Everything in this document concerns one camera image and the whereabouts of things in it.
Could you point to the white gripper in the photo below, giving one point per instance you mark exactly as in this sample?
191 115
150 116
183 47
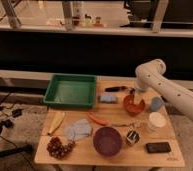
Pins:
137 98

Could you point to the orange bowl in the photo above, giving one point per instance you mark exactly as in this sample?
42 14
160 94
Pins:
131 107

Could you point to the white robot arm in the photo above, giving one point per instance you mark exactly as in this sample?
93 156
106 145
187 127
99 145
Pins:
150 74

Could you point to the blue cup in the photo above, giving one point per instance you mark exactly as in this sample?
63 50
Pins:
156 104

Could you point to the white cup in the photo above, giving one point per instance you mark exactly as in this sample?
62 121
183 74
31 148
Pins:
155 121

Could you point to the small metal can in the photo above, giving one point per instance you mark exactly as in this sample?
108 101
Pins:
132 137

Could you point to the orange carrot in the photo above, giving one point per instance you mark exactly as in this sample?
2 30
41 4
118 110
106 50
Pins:
97 120

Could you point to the black smartphone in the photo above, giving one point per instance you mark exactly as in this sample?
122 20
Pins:
158 147

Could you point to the purple bowl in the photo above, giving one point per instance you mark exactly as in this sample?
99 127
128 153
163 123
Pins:
107 141

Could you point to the green plastic tray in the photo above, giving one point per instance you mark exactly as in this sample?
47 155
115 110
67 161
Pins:
71 91

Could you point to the light blue cloth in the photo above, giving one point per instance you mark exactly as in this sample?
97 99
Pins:
78 130

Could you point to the yellow banana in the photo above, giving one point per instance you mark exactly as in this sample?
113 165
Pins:
57 120

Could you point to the bunch of dark grapes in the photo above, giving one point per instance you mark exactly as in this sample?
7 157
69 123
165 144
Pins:
57 149

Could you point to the black handled tool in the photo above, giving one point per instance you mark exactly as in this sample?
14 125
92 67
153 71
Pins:
120 88

